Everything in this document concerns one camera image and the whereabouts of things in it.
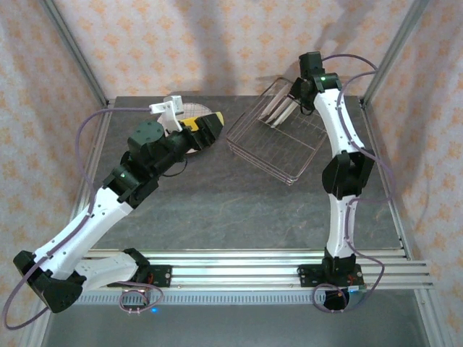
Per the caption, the aluminium frame post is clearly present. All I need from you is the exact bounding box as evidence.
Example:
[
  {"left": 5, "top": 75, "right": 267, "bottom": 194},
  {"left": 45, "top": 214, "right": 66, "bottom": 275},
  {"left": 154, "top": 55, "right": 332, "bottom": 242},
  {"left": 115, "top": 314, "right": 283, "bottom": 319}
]
[
  {"left": 38, "top": 0, "right": 110, "bottom": 106},
  {"left": 361, "top": 0, "right": 433, "bottom": 106}
]

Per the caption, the wire dish rack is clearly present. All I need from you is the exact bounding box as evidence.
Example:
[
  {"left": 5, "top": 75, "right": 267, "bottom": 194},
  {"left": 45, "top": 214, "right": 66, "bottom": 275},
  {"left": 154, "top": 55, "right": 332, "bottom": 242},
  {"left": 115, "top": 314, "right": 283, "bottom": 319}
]
[{"left": 225, "top": 77, "right": 329, "bottom": 186}]

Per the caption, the glass plate dark green rim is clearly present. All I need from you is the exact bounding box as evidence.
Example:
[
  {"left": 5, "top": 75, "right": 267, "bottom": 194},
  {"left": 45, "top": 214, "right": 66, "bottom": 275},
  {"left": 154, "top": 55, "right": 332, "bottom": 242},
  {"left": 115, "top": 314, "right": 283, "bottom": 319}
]
[{"left": 258, "top": 100, "right": 276, "bottom": 122}]

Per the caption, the aluminium base rail beam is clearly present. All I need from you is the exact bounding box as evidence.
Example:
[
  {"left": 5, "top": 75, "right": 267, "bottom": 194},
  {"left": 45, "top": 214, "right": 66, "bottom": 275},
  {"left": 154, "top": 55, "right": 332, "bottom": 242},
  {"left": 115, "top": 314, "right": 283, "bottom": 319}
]
[{"left": 77, "top": 249, "right": 434, "bottom": 292}]

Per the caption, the white watermelon print plate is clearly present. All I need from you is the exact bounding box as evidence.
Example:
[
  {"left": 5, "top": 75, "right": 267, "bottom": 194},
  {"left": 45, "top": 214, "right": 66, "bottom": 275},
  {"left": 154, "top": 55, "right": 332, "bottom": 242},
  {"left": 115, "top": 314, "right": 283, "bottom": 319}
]
[{"left": 268, "top": 98, "right": 287, "bottom": 126}]

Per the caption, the grey slotted cable duct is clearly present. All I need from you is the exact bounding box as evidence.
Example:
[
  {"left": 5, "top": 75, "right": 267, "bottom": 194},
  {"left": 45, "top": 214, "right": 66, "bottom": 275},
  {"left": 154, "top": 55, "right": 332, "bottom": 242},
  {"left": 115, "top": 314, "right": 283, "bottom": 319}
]
[{"left": 77, "top": 292, "right": 417, "bottom": 306}]

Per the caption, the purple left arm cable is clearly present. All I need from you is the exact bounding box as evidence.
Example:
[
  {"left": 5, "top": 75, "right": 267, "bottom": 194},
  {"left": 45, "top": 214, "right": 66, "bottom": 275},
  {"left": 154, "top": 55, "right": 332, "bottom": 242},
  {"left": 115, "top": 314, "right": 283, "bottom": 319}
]
[{"left": 1, "top": 106, "right": 166, "bottom": 330}]

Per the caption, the aluminium table side rail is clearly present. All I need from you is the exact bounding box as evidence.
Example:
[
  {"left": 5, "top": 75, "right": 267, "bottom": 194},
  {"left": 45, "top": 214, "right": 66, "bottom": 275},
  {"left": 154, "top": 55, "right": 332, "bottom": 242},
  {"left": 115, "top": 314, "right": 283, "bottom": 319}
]
[
  {"left": 74, "top": 99, "right": 116, "bottom": 254},
  {"left": 358, "top": 95, "right": 413, "bottom": 261}
]

